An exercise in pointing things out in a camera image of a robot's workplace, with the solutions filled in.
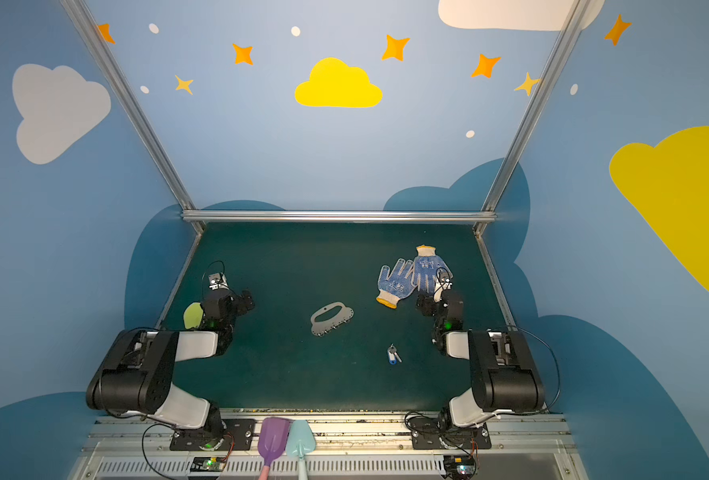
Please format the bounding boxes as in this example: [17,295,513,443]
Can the blue dotted glove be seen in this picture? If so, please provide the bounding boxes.
[413,245,452,295]
[376,258,415,309]

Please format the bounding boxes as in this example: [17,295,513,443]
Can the right controller board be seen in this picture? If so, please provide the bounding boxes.
[442,455,477,480]

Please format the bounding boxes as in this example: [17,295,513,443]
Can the right blue dotted glove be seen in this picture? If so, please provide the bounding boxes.
[413,245,452,295]

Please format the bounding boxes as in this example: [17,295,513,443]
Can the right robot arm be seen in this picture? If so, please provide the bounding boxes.
[416,290,546,442]

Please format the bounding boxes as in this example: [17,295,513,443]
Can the controller board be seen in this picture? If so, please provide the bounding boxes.
[190,457,224,473]
[442,455,477,480]

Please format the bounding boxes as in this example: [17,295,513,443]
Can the teal toy shovel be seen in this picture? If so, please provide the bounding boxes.
[286,420,316,480]

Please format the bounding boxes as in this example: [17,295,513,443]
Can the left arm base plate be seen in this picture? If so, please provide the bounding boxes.
[169,418,258,452]

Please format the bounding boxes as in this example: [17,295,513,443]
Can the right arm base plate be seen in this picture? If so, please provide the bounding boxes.
[405,416,492,451]

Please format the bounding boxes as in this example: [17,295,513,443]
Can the purple toy shovel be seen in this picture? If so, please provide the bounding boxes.
[258,417,292,480]

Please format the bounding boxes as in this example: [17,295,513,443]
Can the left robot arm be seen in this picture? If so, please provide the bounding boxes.
[86,288,256,451]

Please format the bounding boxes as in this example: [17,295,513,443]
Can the left controller board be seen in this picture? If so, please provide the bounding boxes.
[190,457,224,473]

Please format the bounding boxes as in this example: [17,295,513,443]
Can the blue-capped keys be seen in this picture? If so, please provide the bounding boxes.
[387,344,402,365]

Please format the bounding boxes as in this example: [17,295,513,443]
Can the left blue dotted glove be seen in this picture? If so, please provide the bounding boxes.
[376,258,415,309]

